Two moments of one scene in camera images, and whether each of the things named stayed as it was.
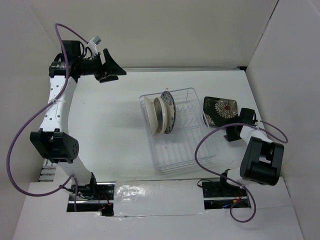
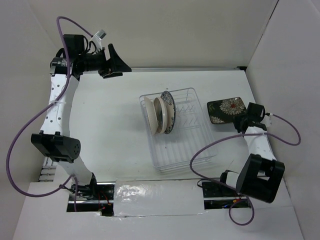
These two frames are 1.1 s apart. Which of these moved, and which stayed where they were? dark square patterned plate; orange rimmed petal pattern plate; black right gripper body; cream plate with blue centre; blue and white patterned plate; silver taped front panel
Moved: black right gripper body; dark square patterned plate
Stayed: blue and white patterned plate; silver taped front panel; cream plate with blue centre; orange rimmed petal pattern plate
